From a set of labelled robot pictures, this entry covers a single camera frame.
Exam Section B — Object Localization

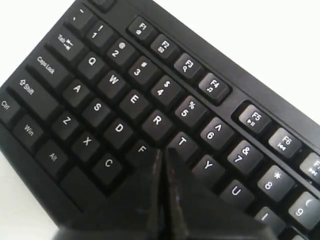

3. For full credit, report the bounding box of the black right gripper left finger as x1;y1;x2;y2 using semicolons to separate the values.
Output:
54;149;162;240

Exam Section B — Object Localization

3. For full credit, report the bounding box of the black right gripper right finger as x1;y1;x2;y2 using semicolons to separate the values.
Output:
164;147;275;240

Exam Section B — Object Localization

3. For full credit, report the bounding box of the black acer keyboard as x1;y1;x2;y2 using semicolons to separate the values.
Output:
0;0;320;240

